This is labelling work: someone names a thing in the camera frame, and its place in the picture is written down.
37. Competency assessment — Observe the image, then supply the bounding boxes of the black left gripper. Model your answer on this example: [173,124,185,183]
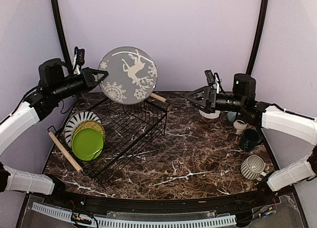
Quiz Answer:
[51,66,108,100]

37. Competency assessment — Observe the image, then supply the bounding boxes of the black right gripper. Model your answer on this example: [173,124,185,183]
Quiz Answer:
[185,86,246,113]

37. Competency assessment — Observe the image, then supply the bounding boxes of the beige patterned bowl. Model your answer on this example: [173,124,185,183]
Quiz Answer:
[199,110,220,123]

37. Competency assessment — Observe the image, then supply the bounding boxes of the light blue faceted mug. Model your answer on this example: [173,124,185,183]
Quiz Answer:
[226,112,237,122]

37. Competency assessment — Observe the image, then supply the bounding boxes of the black white striped plate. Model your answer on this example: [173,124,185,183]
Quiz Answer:
[64,110,101,147]

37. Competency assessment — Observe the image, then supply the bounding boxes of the grey reindeer plate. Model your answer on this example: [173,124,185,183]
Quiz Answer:
[98,46,158,105]

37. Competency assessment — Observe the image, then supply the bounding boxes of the yellow ribbed plate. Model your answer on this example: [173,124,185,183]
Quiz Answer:
[71,120,106,141]

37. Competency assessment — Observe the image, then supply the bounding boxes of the white steel tumbler cup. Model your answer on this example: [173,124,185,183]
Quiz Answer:
[232,119,248,135]

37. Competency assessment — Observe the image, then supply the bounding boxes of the dark green mug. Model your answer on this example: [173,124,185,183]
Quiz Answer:
[239,129,263,152]

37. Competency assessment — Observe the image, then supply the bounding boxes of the striped round mug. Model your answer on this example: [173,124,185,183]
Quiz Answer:
[240,155,267,181]

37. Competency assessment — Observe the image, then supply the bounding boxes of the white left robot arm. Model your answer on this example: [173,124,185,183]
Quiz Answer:
[0,58,108,206]

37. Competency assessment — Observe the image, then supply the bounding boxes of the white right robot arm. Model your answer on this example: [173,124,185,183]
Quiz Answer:
[185,70,317,205]

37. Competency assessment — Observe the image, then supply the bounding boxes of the bright green plate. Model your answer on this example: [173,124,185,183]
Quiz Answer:
[71,128,104,161]

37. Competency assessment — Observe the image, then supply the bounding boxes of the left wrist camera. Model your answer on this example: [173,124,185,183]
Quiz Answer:
[72,46,85,75]

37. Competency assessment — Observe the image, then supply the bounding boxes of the black frame post left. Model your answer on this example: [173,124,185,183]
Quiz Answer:
[51,0,71,65]

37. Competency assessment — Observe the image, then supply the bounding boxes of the black frame post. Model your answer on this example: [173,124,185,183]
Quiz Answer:
[51,0,71,65]
[246,0,268,76]

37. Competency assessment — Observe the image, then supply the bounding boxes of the wooden rack handle far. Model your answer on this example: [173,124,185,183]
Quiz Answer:
[150,93,166,103]

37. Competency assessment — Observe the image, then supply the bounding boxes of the wooden rack handle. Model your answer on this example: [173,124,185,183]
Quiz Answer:
[150,93,166,103]
[49,132,83,173]

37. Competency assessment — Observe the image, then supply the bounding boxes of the black wire dish rack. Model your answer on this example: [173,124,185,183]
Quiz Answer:
[47,93,171,190]

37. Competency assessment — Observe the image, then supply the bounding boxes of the wooden rack handle near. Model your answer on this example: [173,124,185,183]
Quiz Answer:
[49,132,83,173]

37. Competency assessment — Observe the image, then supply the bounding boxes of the black front rail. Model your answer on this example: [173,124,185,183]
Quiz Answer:
[44,191,273,214]

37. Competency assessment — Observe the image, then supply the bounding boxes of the black frame post right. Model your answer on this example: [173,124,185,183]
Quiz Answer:
[246,0,268,76]

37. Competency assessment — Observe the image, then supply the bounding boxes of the white slotted cable duct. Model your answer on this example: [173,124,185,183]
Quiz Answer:
[32,202,237,228]

